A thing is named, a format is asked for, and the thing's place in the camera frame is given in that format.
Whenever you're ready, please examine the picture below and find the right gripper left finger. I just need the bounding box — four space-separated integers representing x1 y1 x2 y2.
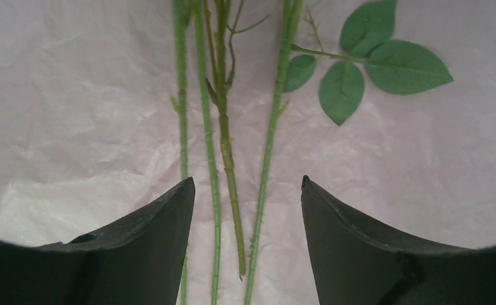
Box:
0 178 195 305

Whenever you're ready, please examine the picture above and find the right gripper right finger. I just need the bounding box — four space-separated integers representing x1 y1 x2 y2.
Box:
301 177 496 305

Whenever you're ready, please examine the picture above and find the pink purple wrapping paper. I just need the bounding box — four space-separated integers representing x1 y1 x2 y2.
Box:
0 0 496 304

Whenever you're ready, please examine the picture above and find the white pink rose stem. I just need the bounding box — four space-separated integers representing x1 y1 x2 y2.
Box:
244 1 454 304

